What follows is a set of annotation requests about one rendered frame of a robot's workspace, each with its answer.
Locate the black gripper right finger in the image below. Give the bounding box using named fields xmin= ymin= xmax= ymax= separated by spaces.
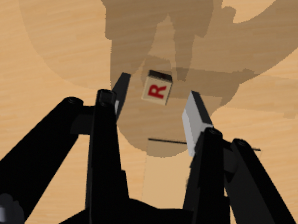
xmin=182 ymin=90 xmax=296 ymax=224

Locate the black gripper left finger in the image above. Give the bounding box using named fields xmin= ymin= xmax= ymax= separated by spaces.
xmin=0 ymin=72 xmax=135 ymax=224

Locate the tan block with red letter r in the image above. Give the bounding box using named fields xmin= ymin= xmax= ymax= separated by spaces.
xmin=142 ymin=70 xmax=173 ymax=105

